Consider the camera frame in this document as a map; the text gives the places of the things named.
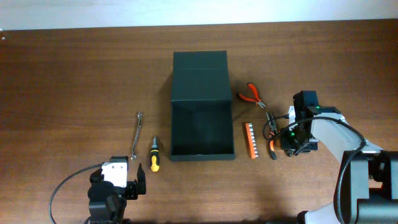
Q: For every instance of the orange black long-nose pliers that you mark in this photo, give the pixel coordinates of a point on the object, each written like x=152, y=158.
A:
x=273, y=131

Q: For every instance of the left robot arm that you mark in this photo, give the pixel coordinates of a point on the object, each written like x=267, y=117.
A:
x=109, y=211

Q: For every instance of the silver double ring wrench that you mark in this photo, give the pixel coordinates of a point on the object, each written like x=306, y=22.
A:
x=136, y=137

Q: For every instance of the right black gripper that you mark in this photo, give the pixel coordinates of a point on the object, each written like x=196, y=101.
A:
x=288, y=145

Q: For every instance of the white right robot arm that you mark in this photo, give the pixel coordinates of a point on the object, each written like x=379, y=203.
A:
x=366, y=186

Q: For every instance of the small red cutting pliers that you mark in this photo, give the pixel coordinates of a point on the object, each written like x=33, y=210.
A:
x=252, y=96

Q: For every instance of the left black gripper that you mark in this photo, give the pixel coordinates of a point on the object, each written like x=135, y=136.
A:
x=133, y=190

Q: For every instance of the orange screwdriver bit holder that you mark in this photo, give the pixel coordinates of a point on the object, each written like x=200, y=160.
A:
x=251, y=140

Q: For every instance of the yellow black screwdriver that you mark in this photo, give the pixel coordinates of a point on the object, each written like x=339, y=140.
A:
x=154, y=156

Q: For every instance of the black open box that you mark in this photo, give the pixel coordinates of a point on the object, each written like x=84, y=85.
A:
x=201, y=102

